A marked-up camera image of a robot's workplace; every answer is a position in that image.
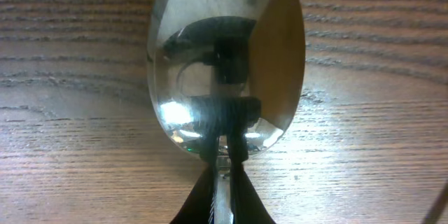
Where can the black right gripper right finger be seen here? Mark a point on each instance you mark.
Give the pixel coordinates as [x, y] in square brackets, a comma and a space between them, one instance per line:
[246, 205]

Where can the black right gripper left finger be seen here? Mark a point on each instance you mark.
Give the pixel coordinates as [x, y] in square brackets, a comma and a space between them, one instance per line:
[199, 205]

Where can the steel tablespoon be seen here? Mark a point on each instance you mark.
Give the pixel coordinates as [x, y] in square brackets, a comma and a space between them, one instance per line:
[225, 68]

